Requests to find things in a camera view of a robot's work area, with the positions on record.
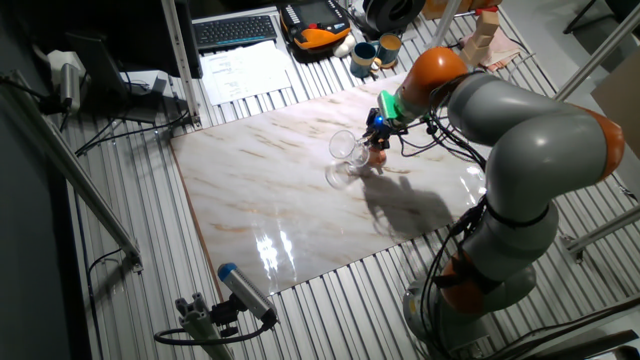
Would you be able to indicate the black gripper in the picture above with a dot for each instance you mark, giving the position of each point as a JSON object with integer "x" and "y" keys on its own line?
{"x": 380, "y": 122}

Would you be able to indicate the clear glass mug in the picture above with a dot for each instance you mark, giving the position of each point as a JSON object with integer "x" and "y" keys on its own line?
{"x": 350, "y": 150}

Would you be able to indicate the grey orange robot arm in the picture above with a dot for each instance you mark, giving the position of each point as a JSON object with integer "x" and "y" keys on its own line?
{"x": 545, "y": 150}

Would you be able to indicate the teal mug yellow band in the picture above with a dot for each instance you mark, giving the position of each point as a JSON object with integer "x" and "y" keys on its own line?
{"x": 361, "y": 62}

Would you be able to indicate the dark teal mug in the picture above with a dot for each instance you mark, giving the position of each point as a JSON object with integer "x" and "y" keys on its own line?
{"x": 389, "y": 50}

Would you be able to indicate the small white rounded object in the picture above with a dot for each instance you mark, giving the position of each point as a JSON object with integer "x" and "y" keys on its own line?
{"x": 345, "y": 46}

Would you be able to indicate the black round device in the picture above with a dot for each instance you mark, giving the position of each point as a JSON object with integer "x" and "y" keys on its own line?
{"x": 395, "y": 12}

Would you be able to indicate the orange black teach pendant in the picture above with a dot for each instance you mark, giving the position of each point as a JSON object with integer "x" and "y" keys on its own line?
{"x": 315, "y": 25}

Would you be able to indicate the white marble pattern board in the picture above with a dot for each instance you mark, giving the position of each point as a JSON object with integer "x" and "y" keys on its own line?
{"x": 280, "y": 230}

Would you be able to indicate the stacked wooden blocks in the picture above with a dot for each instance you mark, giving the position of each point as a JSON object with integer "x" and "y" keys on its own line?
{"x": 480, "y": 40}

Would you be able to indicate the white printed paper sheet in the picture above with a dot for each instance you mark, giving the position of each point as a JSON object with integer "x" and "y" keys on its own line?
{"x": 245, "y": 75}

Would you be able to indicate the pink cloth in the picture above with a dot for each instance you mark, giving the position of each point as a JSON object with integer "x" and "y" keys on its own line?
{"x": 505, "y": 50}

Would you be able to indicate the black keyboard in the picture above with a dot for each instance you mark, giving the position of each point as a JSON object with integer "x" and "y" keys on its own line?
{"x": 235, "y": 31}

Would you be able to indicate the short aluminium floor profile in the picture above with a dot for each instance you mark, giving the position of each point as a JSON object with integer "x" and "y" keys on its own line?
{"x": 605, "y": 230}

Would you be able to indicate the brown cardboard sheet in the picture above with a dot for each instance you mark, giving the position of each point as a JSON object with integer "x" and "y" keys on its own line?
{"x": 620, "y": 100}

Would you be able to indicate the black monitor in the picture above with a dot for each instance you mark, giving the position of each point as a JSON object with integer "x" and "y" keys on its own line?
{"x": 145, "y": 35}

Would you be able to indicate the black monitor stand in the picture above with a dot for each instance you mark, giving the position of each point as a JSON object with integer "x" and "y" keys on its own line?
{"x": 100, "y": 65}

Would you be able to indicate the black metal bar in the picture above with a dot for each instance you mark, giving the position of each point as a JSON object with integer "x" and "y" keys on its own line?
{"x": 590, "y": 345}

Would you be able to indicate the long slanted aluminium profile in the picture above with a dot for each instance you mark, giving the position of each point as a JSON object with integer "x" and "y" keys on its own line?
{"x": 75, "y": 170}

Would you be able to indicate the slim aluminium post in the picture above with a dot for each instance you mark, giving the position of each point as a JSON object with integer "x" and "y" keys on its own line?
{"x": 442, "y": 25}

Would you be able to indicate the silver camera blue end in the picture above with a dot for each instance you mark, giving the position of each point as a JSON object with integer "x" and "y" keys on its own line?
{"x": 245, "y": 292}

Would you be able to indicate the aluminium frame post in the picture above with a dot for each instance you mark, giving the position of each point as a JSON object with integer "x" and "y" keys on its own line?
{"x": 181, "y": 60}

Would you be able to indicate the thick aluminium frame beam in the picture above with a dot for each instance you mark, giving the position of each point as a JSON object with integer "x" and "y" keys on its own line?
{"x": 600, "y": 55}

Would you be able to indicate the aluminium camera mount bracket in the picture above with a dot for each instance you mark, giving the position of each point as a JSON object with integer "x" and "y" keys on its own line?
{"x": 197, "y": 325}

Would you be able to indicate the silver device white mount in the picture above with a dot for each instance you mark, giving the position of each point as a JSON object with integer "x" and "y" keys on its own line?
{"x": 70, "y": 85}

